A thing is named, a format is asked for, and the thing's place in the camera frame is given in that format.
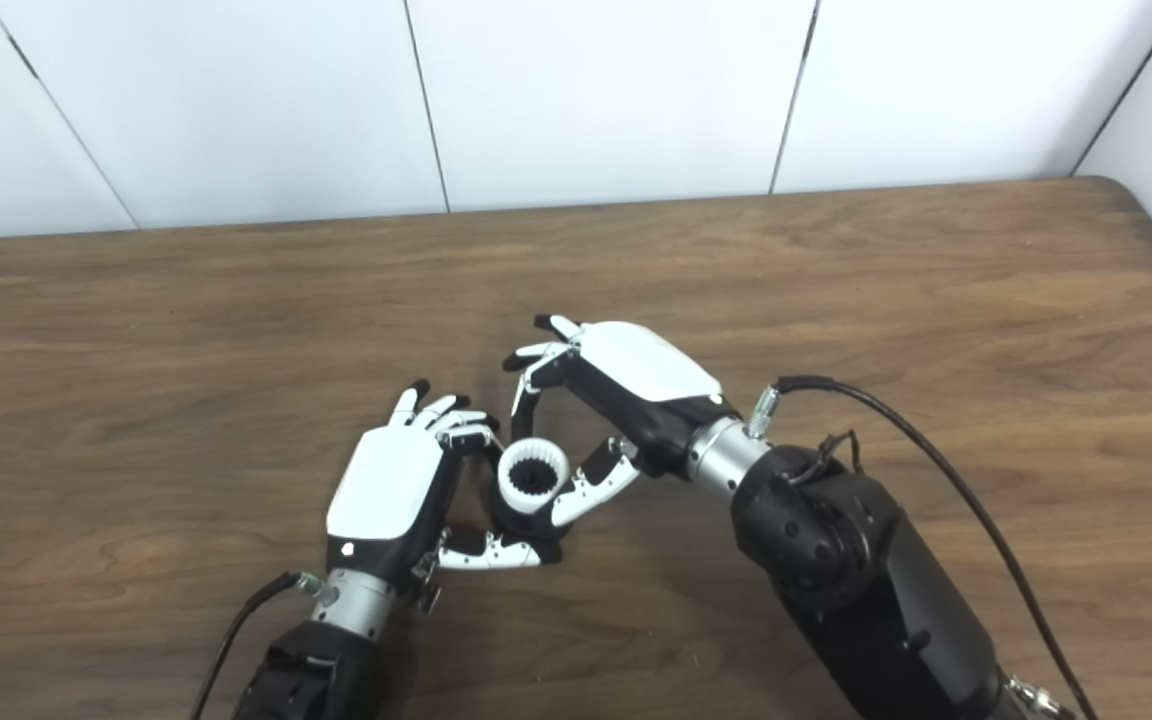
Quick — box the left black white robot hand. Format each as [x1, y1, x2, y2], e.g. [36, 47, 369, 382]
[324, 379, 562, 591]

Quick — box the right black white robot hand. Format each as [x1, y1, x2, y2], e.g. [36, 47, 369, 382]
[502, 314, 742, 529]

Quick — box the white plastic ring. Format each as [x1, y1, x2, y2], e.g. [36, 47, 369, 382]
[497, 438, 572, 515]

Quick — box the round black gear part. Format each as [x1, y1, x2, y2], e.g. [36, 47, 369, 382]
[491, 462, 563, 547]

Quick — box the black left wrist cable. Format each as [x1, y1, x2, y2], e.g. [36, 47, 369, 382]
[189, 571, 322, 720]

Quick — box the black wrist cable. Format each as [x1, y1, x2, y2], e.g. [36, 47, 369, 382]
[746, 375, 1102, 720]
[189, 571, 322, 720]

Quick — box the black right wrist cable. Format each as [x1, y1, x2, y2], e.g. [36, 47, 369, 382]
[746, 375, 1102, 720]

